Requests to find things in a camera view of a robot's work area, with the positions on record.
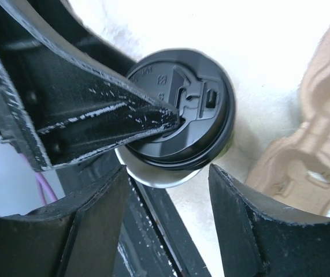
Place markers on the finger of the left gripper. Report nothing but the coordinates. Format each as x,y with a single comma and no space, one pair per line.
87,108

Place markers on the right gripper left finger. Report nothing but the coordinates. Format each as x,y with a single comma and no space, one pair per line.
55,231

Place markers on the brown pulp cup carrier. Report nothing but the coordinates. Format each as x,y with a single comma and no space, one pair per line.
295,170

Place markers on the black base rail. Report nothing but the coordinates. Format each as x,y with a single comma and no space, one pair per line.
153,240

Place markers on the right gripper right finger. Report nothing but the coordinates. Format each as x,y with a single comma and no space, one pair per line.
259,236

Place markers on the green paper coffee cup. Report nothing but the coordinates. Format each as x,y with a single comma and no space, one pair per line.
154,176

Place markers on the black plastic cup lid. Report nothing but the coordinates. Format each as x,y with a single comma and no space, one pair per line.
203,94

